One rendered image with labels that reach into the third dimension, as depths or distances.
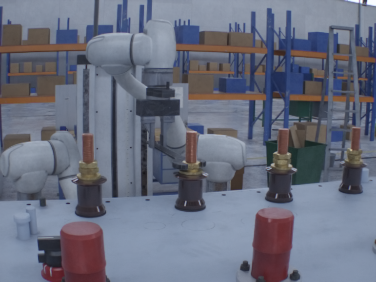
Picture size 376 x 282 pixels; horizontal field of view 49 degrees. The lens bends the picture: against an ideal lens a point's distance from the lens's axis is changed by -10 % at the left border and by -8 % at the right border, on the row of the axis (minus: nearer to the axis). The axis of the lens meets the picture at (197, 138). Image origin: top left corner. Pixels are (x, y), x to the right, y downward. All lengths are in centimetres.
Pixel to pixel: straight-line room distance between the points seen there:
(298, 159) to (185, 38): 458
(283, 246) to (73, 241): 35
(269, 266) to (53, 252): 38
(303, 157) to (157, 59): 417
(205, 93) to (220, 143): 744
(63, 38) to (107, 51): 739
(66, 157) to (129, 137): 45
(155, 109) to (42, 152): 48
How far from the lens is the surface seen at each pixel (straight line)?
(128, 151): 204
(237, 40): 952
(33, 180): 164
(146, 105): 137
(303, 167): 543
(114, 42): 139
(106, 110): 200
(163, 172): 548
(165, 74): 136
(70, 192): 169
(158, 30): 136
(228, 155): 174
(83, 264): 69
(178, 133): 168
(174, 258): 91
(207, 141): 175
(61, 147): 168
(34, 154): 162
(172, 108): 140
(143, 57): 136
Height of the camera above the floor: 175
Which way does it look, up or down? 10 degrees down
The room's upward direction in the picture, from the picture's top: 1 degrees clockwise
